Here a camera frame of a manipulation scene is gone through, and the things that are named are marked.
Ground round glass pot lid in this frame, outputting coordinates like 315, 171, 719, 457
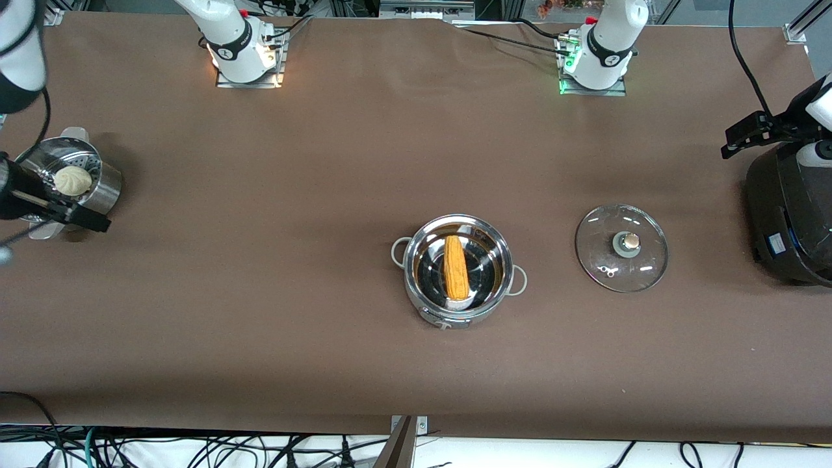
575, 204, 670, 293

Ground yellow corn cob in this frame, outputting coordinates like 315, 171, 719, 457
444, 235, 471, 302

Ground steel steamer pot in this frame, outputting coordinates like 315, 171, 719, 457
12, 127, 124, 241

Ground white steamed bun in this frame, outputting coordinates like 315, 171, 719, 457
54, 165, 93, 197

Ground black rice cooker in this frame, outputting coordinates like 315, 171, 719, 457
746, 140, 832, 288

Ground brown table cover sheet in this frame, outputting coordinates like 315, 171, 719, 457
0, 13, 832, 444

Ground grey metal box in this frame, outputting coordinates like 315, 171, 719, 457
380, 0, 475, 20

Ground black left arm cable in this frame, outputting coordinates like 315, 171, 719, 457
728, 0, 777, 118

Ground aluminium profile post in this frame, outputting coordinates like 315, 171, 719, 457
783, 0, 832, 45

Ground steel pot with white handles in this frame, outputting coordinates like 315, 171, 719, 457
391, 214, 528, 329

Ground brown slanted post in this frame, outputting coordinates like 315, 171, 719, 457
374, 416, 417, 468

